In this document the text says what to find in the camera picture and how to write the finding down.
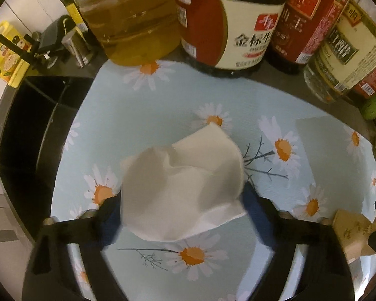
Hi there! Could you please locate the red labelled bottle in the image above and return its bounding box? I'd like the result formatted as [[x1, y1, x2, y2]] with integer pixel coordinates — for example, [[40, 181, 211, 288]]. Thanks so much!
[[351, 50, 376, 101]]

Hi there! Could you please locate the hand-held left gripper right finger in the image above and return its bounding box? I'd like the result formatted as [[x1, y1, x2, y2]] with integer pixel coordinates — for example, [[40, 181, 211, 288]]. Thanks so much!
[[241, 182, 361, 301]]

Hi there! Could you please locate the yellow cooking oil bottle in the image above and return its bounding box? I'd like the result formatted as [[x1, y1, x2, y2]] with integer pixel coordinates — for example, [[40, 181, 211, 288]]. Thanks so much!
[[67, 0, 180, 66]]

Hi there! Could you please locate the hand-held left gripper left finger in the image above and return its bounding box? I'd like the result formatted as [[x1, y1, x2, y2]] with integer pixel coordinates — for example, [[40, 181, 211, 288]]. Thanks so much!
[[22, 188, 129, 301]]

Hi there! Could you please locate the grey drawer unit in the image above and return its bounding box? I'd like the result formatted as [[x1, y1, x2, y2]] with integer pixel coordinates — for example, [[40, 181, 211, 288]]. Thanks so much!
[[0, 179, 32, 247]]

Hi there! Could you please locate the clear bottle with cream label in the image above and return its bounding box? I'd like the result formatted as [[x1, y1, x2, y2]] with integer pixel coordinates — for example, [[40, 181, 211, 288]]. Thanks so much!
[[303, 0, 376, 104]]

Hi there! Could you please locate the blue daisy tablecloth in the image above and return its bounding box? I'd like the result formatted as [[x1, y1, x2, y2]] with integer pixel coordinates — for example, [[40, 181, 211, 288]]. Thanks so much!
[[50, 59, 376, 301]]

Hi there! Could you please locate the yellow food package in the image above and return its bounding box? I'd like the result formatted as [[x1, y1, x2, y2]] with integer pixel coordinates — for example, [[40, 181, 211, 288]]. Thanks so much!
[[0, 21, 32, 88]]

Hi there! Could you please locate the large dark soy sauce bottle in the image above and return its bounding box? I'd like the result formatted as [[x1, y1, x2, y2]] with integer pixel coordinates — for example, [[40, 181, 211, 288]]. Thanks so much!
[[171, 0, 286, 77]]

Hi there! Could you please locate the white tissue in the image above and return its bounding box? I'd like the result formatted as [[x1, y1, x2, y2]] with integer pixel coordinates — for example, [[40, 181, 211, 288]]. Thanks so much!
[[120, 122, 248, 243]]

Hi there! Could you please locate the metal cup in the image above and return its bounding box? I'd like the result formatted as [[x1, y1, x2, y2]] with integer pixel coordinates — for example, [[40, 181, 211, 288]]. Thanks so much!
[[62, 27, 95, 68]]

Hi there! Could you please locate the dark bottle with red label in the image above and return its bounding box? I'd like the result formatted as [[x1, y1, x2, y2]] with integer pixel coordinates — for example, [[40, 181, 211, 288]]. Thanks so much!
[[265, 0, 354, 76]]

